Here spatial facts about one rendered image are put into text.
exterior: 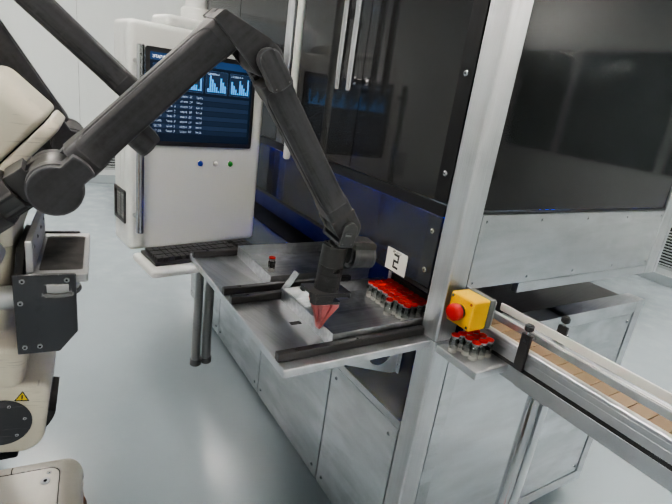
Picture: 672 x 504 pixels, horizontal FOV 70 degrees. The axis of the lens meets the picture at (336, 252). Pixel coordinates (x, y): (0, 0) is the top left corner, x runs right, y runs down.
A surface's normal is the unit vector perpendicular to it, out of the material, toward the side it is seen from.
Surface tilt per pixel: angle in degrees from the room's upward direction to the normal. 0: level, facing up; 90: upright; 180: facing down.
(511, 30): 90
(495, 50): 90
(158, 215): 90
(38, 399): 90
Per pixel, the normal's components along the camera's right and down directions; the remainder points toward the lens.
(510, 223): 0.51, 0.34
